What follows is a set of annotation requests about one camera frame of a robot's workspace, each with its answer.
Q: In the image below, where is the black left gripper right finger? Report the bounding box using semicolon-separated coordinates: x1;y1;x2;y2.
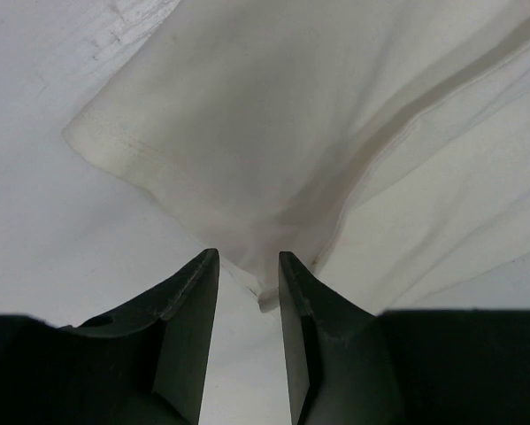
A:
279;251;530;424

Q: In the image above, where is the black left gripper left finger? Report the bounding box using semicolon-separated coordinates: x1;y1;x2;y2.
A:
0;249;219;424

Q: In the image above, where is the white t shirt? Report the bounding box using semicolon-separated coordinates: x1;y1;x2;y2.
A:
64;1;530;312

